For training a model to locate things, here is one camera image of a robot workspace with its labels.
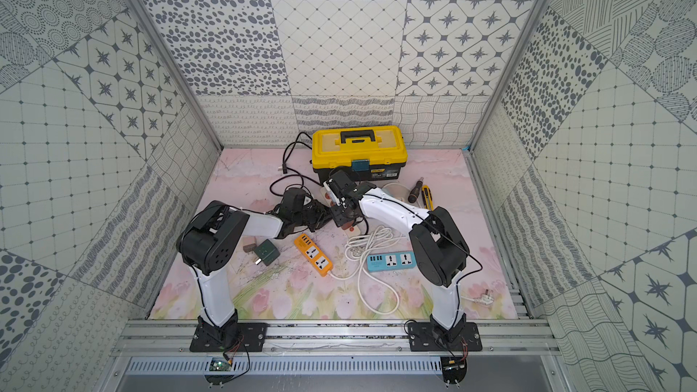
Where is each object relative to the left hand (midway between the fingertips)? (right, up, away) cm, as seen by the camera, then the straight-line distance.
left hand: (337, 209), depth 96 cm
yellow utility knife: (+35, +4, +8) cm, 36 cm away
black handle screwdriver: (+29, +5, +5) cm, 30 cm away
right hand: (+4, -1, -5) cm, 6 cm away
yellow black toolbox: (+11, +21, +4) cm, 24 cm away
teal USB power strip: (+18, -15, -10) cm, 26 cm away
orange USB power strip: (-6, -14, -10) cm, 18 cm away
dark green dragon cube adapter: (-22, -12, -11) cm, 27 cm away
